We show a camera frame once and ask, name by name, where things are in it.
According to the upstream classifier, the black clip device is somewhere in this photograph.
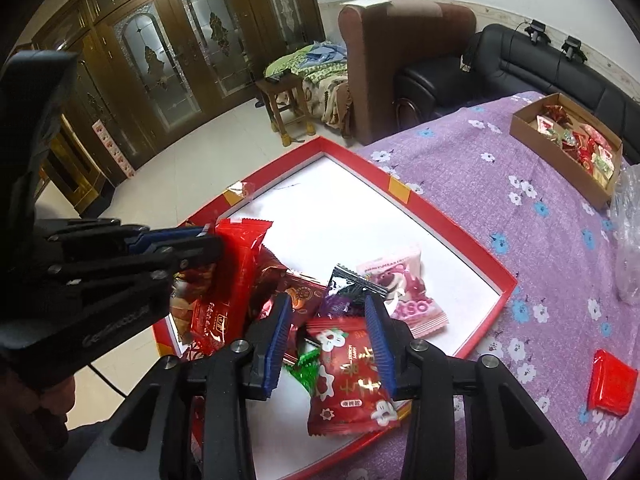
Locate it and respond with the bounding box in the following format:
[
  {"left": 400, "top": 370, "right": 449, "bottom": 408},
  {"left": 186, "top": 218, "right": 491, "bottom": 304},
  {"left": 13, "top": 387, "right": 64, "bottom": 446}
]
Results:
[
  {"left": 522, "top": 19, "right": 551, "bottom": 43},
  {"left": 561, "top": 35, "right": 588, "bottom": 63}
]

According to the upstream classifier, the orange printed snack packet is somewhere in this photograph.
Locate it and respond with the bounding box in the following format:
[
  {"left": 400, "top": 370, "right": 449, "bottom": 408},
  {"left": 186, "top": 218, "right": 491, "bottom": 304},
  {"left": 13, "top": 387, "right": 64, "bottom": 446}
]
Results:
[{"left": 169, "top": 260, "right": 211, "bottom": 346}]

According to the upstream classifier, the long plain red snack packet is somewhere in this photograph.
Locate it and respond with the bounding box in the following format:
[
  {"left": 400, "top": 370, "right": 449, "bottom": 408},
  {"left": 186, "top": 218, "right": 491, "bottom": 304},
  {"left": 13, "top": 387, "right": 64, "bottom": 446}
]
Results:
[{"left": 190, "top": 217, "right": 273, "bottom": 356}]

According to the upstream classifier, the pile of assorted snack packets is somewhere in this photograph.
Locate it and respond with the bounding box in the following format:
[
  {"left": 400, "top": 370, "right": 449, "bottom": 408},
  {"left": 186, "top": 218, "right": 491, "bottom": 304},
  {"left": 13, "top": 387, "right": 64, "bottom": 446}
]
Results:
[{"left": 535, "top": 104, "right": 617, "bottom": 183}]

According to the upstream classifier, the small crumpled candy wrapper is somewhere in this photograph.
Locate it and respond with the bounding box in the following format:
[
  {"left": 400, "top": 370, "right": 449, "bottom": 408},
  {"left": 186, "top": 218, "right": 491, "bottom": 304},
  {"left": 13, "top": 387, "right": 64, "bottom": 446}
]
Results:
[{"left": 222, "top": 181, "right": 257, "bottom": 206}]

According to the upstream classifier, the brown cardboard box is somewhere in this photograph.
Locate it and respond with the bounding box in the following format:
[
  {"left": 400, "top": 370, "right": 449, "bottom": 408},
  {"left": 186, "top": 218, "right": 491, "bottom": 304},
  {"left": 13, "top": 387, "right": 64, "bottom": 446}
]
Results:
[{"left": 509, "top": 92, "right": 625, "bottom": 211}]

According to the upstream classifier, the green snack packet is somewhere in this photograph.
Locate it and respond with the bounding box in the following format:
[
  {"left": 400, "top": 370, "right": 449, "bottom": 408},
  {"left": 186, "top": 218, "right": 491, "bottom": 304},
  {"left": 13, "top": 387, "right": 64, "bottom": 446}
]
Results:
[{"left": 285, "top": 345, "right": 321, "bottom": 398}]

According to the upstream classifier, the brown gold emblem packet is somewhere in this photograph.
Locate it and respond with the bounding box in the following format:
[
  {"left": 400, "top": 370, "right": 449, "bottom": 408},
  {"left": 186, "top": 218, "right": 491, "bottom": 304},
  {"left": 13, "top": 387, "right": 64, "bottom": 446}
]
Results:
[{"left": 280, "top": 272, "right": 331, "bottom": 341}]

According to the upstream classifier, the wooden glass door cabinet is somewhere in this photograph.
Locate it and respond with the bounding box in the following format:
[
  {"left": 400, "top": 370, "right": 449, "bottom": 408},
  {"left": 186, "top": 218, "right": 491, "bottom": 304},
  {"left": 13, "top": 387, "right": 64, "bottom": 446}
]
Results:
[{"left": 20, "top": 0, "right": 327, "bottom": 203}]

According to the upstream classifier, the green knitted blanket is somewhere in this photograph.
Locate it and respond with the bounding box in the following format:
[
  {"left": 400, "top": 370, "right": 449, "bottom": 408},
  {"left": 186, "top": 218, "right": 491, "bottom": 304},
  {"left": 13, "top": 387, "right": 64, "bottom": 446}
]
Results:
[{"left": 264, "top": 52, "right": 321, "bottom": 77}]

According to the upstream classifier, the red floral snack packet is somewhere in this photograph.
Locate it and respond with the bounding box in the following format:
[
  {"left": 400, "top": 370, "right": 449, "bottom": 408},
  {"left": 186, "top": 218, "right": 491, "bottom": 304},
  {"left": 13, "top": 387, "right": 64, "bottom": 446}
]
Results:
[{"left": 305, "top": 315, "right": 402, "bottom": 438}]

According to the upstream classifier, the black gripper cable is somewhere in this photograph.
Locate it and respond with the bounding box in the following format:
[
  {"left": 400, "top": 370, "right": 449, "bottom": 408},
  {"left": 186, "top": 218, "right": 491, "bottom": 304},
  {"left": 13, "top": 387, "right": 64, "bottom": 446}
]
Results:
[{"left": 87, "top": 362, "right": 136, "bottom": 398}]

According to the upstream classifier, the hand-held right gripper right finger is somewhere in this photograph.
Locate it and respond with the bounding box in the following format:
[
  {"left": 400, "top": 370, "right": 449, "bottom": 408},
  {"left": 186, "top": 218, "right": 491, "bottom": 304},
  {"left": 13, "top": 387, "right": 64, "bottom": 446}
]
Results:
[{"left": 364, "top": 294, "right": 588, "bottom": 480}]

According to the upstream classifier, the maroon foil snack packet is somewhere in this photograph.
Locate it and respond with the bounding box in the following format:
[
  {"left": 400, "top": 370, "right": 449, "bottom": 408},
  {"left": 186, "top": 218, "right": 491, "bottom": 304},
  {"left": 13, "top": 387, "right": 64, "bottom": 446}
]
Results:
[{"left": 252, "top": 247, "right": 292, "bottom": 321}]

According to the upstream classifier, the red patterned paper strip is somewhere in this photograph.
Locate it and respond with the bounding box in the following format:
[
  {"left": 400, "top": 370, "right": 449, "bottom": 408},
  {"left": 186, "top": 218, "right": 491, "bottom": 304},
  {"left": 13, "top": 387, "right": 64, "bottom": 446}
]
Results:
[{"left": 92, "top": 119, "right": 135, "bottom": 179}]

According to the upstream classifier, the flat red packet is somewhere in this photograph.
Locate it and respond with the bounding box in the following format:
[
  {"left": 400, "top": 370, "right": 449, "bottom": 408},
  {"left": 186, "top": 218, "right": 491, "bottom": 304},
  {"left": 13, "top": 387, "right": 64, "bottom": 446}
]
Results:
[{"left": 587, "top": 349, "right": 640, "bottom": 418}]

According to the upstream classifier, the black purple snack packet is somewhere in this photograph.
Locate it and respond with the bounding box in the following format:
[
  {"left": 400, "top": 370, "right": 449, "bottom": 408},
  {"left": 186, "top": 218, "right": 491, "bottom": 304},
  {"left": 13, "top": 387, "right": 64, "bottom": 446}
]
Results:
[{"left": 320, "top": 262, "right": 388, "bottom": 318}]

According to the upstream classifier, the pink snack packet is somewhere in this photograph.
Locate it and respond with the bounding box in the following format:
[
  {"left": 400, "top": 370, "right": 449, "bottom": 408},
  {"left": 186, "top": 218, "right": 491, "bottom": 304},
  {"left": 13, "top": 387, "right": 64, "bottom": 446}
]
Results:
[{"left": 356, "top": 245, "right": 449, "bottom": 338}]

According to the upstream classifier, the wooden stool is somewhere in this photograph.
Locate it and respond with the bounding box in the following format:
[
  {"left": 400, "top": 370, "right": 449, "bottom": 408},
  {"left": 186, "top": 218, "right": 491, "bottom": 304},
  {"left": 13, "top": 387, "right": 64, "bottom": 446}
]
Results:
[{"left": 255, "top": 74, "right": 317, "bottom": 147}]

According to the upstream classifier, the purple floral blanket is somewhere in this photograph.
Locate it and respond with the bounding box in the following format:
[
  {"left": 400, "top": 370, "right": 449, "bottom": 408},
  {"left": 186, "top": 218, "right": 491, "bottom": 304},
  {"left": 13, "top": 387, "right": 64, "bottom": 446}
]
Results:
[{"left": 305, "top": 90, "right": 640, "bottom": 480}]

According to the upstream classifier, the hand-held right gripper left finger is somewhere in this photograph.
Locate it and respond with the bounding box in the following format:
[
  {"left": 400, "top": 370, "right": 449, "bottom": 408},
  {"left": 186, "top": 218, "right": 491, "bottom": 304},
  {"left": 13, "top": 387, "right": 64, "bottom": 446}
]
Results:
[{"left": 67, "top": 292, "right": 293, "bottom": 480}]

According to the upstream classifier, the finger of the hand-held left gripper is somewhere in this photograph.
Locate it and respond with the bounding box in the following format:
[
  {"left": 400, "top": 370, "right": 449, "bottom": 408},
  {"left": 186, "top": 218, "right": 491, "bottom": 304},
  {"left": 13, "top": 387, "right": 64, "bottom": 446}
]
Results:
[
  {"left": 37, "top": 218, "right": 216, "bottom": 261},
  {"left": 47, "top": 235, "right": 226, "bottom": 291}
]

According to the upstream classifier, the blue cloth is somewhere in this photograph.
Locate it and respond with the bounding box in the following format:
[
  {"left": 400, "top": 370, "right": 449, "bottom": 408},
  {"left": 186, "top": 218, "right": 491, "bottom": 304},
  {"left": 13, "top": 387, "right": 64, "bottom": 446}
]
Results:
[{"left": 295, "top": 41, "right": 349, "bottom": 67}]

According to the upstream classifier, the brown armchair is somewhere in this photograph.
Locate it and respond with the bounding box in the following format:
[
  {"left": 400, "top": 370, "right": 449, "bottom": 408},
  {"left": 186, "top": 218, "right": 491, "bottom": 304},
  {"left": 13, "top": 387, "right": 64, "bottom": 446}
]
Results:
[{"left": 337, "top": 0, "right": 478, "bottom": 146}]

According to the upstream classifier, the clear plastic bag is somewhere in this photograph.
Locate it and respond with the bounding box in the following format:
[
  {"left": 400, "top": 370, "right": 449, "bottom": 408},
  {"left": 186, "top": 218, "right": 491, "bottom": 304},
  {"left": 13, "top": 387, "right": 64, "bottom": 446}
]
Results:
[{"left": 609, "top": 162, "right": 640, "bottom": 306}]

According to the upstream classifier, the black leather sofa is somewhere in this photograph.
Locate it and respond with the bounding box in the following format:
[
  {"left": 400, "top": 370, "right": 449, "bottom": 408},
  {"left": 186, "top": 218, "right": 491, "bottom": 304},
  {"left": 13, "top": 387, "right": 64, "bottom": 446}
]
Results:
[{"left": 392, "top": 22, "right": 640, "bottom": 166}]

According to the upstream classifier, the brown printed blanket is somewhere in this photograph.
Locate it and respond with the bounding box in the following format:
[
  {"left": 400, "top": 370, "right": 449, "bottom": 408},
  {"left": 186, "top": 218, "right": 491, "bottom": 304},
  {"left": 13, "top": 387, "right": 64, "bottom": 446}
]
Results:
[{"left": 300, "top": 62, "right": 356, "bottom": 137}]

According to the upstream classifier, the red rimmed white tray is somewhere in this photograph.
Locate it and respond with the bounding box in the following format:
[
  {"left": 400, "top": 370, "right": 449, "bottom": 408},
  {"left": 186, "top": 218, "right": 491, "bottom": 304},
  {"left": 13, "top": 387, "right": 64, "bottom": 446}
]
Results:
[{"left": 152, "top": 136, "right": 518, "bottom": 480}]

